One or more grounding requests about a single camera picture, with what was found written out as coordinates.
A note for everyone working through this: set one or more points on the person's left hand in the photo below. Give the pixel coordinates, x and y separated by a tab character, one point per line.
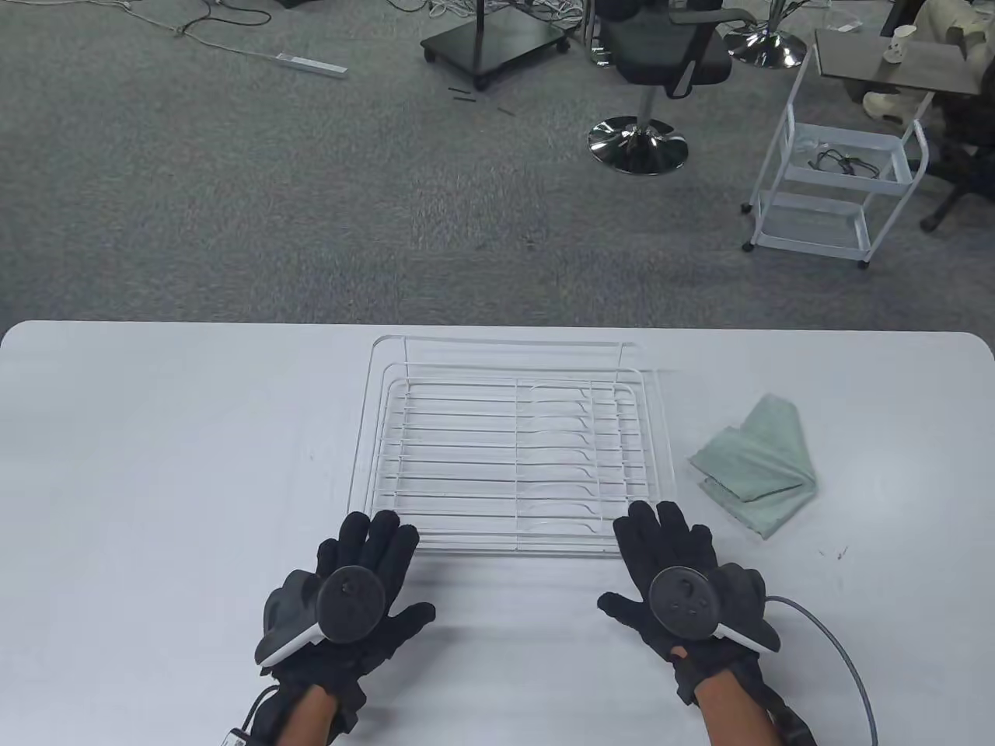
375	556

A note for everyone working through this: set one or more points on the person's right hand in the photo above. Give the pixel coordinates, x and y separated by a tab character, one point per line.
661	544

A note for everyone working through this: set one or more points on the person's right middle finger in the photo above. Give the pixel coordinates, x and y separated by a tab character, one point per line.
672	532

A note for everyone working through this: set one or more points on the person's left thumb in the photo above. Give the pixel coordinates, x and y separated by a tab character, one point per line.
408	618

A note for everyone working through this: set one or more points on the person's right thumb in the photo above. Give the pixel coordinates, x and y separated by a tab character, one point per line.
622	608

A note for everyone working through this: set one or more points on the person's left middle finger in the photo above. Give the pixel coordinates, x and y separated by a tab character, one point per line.
383	538

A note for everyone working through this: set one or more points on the person's left little finger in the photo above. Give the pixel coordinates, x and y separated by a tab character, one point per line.
328	556

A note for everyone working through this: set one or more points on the person's left forearm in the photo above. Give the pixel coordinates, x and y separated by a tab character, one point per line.
307	719

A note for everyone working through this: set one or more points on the person's right forearm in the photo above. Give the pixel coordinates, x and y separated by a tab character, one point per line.
734	711

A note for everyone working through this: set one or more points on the black round hand-mounted controller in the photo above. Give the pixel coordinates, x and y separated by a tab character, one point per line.
684	604
350	604

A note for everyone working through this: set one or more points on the folded green cloth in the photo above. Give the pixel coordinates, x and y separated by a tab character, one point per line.
758	466

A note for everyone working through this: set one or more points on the white rolling cart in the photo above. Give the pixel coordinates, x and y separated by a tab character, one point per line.
812	217

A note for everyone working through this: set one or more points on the black chair star base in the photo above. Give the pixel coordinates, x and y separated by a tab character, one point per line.
960	175

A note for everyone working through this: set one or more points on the black office chair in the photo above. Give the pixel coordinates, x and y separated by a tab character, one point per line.
661	54

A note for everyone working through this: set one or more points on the white power strip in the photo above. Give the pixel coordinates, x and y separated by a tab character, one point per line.
311	64

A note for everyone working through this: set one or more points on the chrome round chair base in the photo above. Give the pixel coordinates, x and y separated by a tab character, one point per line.
766	43

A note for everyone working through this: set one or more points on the black wheeled stand base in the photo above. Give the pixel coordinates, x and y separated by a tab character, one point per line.
497	43

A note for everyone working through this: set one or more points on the dark grey table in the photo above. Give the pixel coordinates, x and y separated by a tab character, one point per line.
878	66

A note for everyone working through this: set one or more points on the white paper cup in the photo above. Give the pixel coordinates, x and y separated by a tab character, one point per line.
900	43

